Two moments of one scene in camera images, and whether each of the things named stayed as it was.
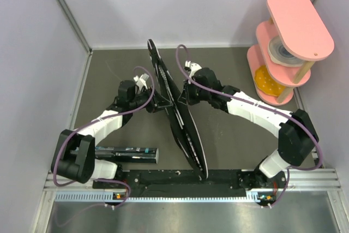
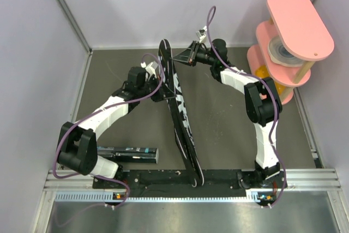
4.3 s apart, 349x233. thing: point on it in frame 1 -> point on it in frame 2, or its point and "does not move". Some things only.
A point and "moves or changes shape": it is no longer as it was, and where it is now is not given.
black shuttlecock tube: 129,154 does not move
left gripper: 160,101 -> 163,91
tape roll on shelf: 278,54 does not move
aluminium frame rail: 309,179 does not move
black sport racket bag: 182,125 moves or changes shape
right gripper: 186,95 -> 190,55
